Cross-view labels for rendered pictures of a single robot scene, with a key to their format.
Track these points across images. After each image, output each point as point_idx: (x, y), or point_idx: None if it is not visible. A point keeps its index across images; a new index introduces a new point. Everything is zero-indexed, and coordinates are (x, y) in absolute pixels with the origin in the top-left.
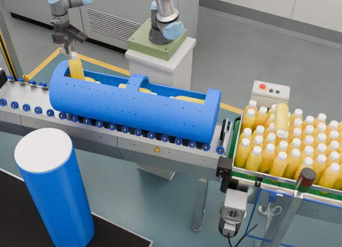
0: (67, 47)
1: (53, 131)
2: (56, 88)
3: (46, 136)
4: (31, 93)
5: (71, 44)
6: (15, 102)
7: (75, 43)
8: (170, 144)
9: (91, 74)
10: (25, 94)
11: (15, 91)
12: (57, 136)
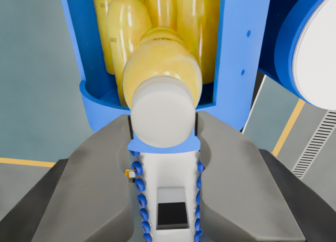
0: (325, 235)
1: (307, 52)
2: (247, 104)
3: (324, 61)
4: (156, 154)
5: (131, 195)
6: (202, 167)
7: (70, 163)
8: None
9: (80, 42)
10: (163, 161)
11: (162, 177)
12: (328, 30)
